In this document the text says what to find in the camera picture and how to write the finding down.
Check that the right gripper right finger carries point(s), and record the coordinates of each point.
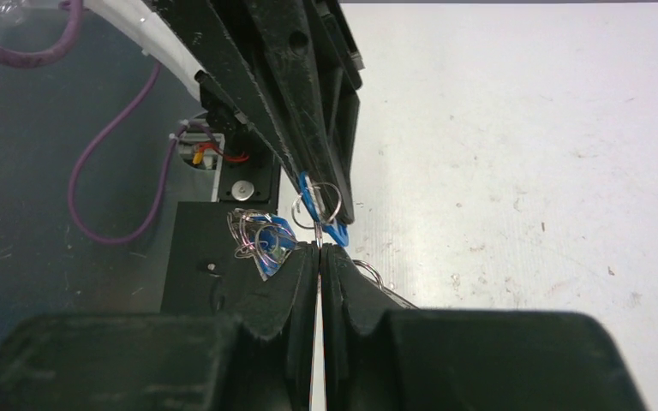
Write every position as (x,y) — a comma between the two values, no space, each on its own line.
(382,356)

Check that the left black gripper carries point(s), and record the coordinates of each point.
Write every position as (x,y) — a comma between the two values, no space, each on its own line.
(291,69)

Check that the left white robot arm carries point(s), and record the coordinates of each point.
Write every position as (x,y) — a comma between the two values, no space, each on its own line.
(143,25)

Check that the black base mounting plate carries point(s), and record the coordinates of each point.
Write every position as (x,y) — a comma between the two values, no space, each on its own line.
(207,270)

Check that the blue key tag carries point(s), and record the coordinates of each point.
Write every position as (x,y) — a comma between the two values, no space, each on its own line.
(268,240)
(324,221)

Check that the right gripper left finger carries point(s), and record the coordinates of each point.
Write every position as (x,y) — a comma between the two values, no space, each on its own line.
(254,355)

